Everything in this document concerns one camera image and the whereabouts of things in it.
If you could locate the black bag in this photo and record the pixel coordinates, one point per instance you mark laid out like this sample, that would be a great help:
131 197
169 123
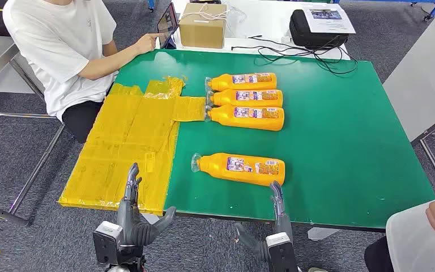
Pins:
303 35

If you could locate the orange detergent bottle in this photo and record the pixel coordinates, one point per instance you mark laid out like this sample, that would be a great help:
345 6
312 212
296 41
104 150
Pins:
225 83
225 119
227 99
217 167

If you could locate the yellow taped cardboard mat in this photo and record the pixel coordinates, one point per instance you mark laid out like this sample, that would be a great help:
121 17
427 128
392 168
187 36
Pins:
127 150

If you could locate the white power adapter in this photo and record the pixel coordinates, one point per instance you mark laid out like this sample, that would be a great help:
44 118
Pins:
286 39

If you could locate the black tablet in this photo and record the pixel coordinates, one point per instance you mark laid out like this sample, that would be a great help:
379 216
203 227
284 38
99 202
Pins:
167 22

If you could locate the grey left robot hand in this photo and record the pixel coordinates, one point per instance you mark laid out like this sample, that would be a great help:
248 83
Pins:
129 225

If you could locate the brown cardboard box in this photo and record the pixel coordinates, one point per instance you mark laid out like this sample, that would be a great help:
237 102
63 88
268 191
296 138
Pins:
202 32

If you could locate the person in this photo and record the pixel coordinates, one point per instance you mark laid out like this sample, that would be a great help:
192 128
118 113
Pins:
60 45
409 240

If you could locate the black device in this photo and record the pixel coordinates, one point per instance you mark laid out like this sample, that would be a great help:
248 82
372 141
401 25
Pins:
202 1

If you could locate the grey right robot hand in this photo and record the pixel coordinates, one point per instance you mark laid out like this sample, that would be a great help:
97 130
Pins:
282 224

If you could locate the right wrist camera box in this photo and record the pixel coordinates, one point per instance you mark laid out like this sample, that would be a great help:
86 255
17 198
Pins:
281 253

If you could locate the printed paper sheet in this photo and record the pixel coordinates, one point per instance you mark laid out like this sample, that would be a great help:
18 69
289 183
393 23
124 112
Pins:
328 22

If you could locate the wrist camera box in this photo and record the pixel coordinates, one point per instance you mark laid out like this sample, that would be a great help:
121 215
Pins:
106 240
281 253

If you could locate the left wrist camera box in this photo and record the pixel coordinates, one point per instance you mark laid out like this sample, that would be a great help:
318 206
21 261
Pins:
106 240

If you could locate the white side table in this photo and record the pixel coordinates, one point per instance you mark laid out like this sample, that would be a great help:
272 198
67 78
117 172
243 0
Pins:
420 75

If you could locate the white table foot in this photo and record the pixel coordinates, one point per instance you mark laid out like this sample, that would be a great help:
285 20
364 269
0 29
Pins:
322 233
150 219

